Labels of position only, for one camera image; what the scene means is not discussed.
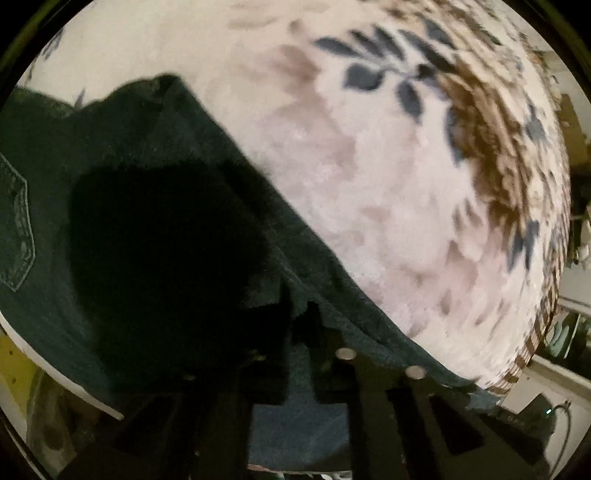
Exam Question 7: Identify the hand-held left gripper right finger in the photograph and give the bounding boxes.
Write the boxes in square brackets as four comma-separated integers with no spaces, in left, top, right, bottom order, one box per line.
[305,300,550,480]

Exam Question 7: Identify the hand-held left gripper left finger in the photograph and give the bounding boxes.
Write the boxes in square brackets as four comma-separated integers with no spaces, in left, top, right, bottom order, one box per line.
[60,295,296,480]

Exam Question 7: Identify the dark denim pants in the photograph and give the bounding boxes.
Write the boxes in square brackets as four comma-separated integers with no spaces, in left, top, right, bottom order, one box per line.
[0,74,502,472]

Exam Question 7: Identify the leaf print blanket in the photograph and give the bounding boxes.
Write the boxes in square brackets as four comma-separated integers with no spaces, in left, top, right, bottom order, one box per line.
[23,0,573,395]

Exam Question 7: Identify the black cable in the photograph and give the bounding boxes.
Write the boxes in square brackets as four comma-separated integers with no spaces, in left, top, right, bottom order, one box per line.
[549,401,573,472]

